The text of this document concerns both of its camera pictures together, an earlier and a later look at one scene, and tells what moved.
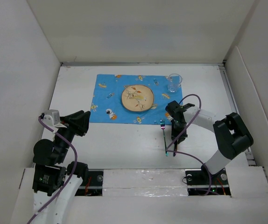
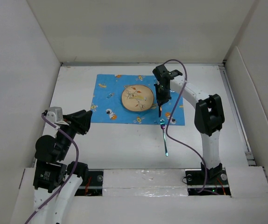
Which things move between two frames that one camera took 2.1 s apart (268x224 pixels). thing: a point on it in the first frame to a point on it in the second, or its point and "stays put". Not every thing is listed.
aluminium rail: [233, 104] stays put
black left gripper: [77, 122] stays put
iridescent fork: [162, 124] stays put
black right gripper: [174, 134] to [160, 98]
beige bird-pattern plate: [137, 98] stays put
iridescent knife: [175, 146] to [160, 110]
